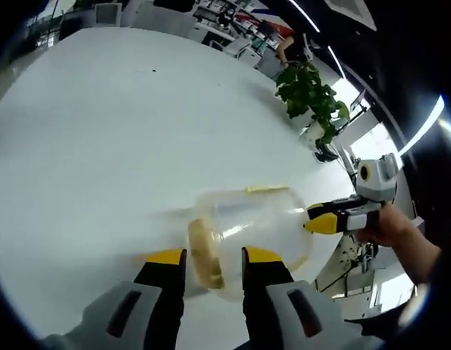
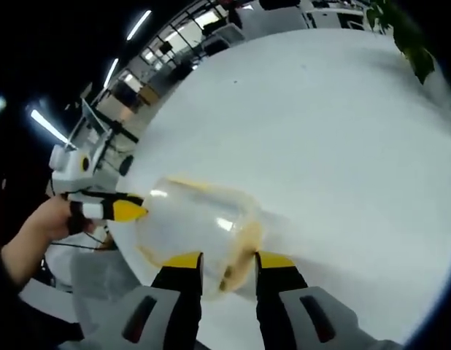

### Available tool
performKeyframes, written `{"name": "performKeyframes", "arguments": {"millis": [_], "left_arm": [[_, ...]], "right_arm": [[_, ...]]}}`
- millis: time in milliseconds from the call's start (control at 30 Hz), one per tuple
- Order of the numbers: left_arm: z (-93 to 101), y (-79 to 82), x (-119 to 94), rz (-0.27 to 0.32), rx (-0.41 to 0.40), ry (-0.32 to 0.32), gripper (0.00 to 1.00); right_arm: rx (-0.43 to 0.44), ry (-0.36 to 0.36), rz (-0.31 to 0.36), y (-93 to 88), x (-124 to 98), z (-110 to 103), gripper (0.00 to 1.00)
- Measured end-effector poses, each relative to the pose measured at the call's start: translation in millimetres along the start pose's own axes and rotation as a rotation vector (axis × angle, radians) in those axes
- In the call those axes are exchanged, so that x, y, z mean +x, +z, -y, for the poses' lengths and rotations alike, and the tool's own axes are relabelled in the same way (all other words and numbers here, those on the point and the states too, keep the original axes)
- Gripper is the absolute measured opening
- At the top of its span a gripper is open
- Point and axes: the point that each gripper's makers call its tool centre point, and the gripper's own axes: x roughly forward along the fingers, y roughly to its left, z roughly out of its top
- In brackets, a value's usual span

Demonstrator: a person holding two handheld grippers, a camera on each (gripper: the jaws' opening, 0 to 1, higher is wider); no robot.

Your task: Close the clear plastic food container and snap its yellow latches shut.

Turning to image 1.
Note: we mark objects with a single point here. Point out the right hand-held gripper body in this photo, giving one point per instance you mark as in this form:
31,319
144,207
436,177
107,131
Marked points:
378,182

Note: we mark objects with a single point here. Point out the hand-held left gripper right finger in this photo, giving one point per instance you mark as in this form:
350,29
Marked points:
262,291

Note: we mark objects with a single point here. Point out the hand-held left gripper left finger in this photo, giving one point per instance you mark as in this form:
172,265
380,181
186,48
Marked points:
163,291

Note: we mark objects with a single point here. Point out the clear plastic container yellow buckles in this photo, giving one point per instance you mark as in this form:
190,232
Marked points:
254,233

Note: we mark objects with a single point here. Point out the person's right hand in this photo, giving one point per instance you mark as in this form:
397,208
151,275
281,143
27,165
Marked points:
391,229

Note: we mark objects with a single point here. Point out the white plant pot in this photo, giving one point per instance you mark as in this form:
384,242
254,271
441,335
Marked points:
316,138

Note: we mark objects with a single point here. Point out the ceiling light strip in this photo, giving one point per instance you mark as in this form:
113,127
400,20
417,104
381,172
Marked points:
424,124

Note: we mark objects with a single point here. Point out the green potted plant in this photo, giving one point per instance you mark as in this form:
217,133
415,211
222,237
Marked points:
305,91

